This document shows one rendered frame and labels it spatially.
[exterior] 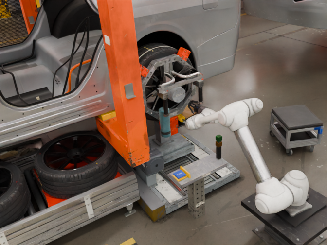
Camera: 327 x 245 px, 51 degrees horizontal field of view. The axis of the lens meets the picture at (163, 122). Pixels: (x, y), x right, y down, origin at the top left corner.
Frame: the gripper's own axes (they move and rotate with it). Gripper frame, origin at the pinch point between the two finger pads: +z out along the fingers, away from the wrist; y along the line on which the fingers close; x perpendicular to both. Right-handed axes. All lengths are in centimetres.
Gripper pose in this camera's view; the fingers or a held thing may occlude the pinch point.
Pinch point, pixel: (188, 102)
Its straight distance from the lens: 311.9
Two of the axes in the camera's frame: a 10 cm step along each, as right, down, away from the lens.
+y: 5.5, -8.4, -0.6
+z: -5.3, -4.0, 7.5
